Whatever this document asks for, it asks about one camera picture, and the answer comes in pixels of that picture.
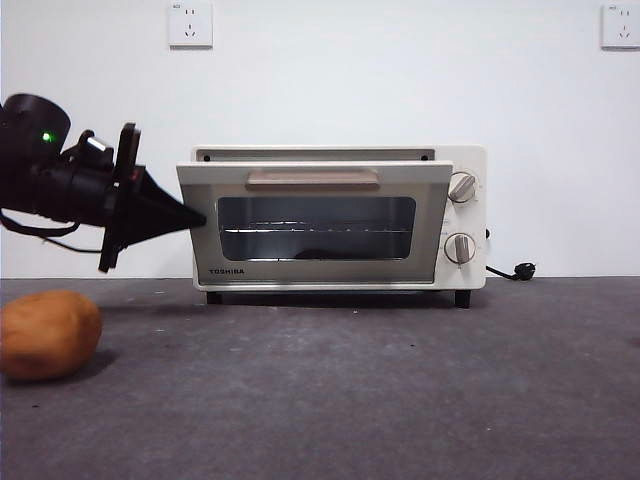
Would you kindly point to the glass oven door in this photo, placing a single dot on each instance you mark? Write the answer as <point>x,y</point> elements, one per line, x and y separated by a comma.
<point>200,250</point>

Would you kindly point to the white toaster oven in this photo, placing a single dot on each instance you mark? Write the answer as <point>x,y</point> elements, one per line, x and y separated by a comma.
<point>467,280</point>

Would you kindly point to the brown potato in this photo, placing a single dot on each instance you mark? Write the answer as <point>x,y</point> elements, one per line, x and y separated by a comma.
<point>47,337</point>

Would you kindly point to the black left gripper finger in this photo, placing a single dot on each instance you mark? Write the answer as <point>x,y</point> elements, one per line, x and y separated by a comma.
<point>150,230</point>
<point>155,200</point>

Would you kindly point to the white and beige oven knob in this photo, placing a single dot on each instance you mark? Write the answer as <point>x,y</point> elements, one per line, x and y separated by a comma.
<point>459,248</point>
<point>464,187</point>

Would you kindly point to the white wall socket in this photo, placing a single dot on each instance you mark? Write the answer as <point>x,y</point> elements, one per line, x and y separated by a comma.
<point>190,25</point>
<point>621,27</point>

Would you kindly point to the purple eggplant with green stem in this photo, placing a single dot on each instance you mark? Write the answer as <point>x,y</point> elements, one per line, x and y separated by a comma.
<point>317,255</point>

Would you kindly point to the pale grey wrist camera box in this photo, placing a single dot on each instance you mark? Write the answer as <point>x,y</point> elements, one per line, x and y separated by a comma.
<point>95,147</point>

